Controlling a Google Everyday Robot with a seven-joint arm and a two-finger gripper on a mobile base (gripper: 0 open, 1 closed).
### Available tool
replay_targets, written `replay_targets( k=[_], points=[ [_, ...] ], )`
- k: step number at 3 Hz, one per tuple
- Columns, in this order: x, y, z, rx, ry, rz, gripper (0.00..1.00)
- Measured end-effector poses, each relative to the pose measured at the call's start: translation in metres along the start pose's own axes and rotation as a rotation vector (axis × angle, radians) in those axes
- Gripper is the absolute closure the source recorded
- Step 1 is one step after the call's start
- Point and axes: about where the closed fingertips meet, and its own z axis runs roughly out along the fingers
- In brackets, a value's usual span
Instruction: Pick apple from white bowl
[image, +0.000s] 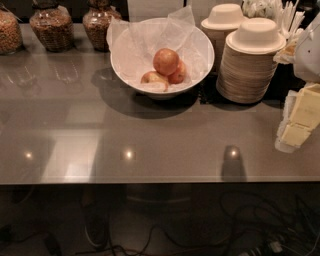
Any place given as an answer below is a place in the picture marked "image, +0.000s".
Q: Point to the glass jar of cereal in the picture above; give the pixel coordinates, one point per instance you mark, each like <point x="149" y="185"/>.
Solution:
<point x="52" y="25"/>
<point x="10" y="32"/>
<point x="96" y="22"/>

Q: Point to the rear stack of paper bowls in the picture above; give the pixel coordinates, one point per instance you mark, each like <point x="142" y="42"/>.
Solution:
<point x="222" y="20"/>

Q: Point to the stack of paper bowls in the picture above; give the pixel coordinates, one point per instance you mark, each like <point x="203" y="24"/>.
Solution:
<point x="247" y="64"/>
<point x="222" y="20"/>

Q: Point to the black mat under bowls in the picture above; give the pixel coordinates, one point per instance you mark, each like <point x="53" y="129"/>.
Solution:
<point x="248" y="86"/>

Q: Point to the white ceramic bowl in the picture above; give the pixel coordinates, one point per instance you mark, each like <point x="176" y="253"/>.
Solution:
<point x="203" y="53"/>

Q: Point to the front stack of paper bowls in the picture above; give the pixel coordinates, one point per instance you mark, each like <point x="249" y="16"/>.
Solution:
<point x="247" y="64"/>

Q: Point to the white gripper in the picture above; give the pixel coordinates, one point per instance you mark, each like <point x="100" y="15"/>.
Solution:
<point x="308" y="55"/>

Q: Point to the right glass jar of cereal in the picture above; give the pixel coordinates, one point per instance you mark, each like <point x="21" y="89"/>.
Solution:
<point x="96" y="22"/>

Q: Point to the left glass jar of cereal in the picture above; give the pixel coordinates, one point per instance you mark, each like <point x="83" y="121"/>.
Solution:
<point x="10" y="32"/>

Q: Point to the red apple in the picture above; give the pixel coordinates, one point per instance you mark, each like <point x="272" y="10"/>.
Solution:
<point x="165" y="61"/>
<point x="179" y="75"/>

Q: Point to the front yellow-red apple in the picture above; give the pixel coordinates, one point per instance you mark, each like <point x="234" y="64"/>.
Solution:
<point x="155" y="77"/>

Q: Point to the middle glass jar of cereal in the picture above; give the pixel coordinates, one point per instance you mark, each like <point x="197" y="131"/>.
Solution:
<point x="52" y="25"/>

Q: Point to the white tissue paper liner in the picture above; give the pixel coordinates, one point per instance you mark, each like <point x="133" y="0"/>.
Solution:
<point x="140" y="43"/>

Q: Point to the white plastic cutlery bundle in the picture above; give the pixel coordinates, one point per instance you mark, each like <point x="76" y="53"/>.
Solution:
<point x="287" y="18"/>

